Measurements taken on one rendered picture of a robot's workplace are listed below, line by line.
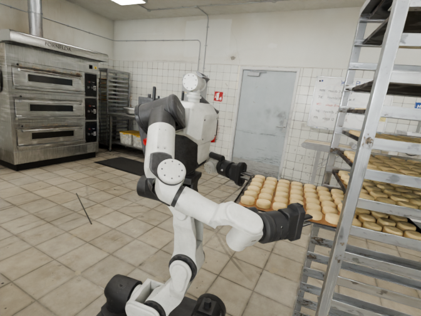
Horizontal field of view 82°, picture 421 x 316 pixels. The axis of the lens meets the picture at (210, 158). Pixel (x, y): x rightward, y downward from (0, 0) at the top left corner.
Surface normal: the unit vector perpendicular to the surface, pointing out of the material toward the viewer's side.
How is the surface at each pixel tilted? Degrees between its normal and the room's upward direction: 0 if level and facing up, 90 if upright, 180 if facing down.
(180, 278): 90
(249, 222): 33
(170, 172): 41
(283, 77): 90
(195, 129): 86
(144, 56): 90
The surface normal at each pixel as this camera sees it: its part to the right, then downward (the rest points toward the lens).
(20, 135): 0.88, 0.22
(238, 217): 0.32, -0.68
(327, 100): -0.45, 0.16
